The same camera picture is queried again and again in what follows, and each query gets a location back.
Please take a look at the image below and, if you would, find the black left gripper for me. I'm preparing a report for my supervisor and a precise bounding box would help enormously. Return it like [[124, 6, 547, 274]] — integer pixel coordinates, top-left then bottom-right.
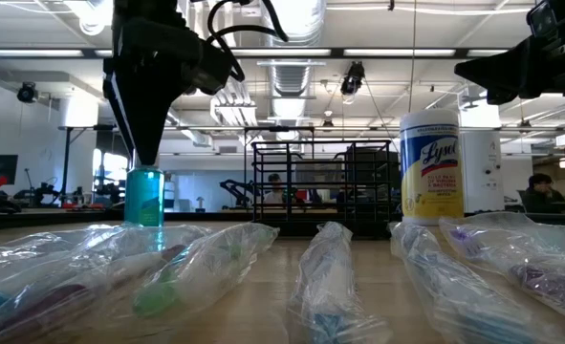
[[102, 0, 203, 167]]

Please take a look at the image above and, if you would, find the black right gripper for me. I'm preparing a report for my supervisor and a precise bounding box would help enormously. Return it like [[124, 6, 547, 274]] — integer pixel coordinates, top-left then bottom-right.
[[455, 18, 565, 106]]

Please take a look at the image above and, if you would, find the teal mouthwash bottle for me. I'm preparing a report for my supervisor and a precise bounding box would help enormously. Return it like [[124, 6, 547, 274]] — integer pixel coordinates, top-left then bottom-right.
[[123, 164, 166, 228]]

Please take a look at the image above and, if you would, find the green toothbrush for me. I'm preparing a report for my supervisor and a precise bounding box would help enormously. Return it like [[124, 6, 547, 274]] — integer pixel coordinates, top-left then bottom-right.
[[131, 222, 281, 321]]

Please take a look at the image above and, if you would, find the purple toothbrush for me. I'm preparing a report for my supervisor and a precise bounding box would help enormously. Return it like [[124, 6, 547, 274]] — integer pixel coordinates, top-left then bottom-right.
[[0, 224, 211, 343], [439, 212, 565, 329]]

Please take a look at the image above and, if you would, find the white round column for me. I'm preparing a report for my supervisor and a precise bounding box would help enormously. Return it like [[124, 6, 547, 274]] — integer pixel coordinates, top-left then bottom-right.
[[461, 131, 506, 214]]

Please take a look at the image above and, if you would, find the black ceiling spotlight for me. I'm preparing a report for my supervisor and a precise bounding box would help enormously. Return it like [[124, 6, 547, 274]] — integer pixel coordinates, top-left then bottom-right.
[[339, 60, 366, 97], [16, 81, 38, 104]]

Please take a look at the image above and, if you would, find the Lysol wipes canister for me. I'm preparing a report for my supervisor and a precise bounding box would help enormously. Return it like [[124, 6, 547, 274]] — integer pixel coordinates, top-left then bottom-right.
[[399, 108, 465, 226]]

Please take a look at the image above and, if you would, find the person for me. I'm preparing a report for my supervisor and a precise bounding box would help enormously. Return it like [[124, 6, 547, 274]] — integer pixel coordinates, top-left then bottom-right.
[[262, 172, 288, 205], [523, 172, 565, 214]]

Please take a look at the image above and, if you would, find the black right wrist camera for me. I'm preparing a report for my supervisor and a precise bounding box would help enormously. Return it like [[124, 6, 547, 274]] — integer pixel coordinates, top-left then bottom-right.
[[525, 0, 563, 39]]

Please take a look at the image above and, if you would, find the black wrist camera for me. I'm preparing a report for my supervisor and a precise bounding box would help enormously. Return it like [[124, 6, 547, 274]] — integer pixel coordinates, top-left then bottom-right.
[[185, 41, 235, 97], [525, 0, 563, 39]]

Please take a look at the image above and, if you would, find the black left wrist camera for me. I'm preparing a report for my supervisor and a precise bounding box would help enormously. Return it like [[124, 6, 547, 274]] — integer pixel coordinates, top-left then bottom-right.
[[185, 41, 235, 97]]

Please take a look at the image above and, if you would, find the black metal stand frame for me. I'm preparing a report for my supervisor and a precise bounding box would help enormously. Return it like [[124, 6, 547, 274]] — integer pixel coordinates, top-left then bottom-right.
[[57, 124, 135, 207]]

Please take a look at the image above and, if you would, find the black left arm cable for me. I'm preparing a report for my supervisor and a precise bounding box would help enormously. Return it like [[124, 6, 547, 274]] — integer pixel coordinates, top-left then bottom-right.
[[206, 0, 291, 83]]

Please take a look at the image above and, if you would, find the black ceiling light rail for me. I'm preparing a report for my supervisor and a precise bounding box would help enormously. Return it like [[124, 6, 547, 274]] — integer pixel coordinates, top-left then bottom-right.
[[0, 46, 511, 60]]

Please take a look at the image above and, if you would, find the black wire caddy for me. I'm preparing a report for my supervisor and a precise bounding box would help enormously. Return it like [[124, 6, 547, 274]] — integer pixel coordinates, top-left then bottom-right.
[[250, 138, 401, 240]]

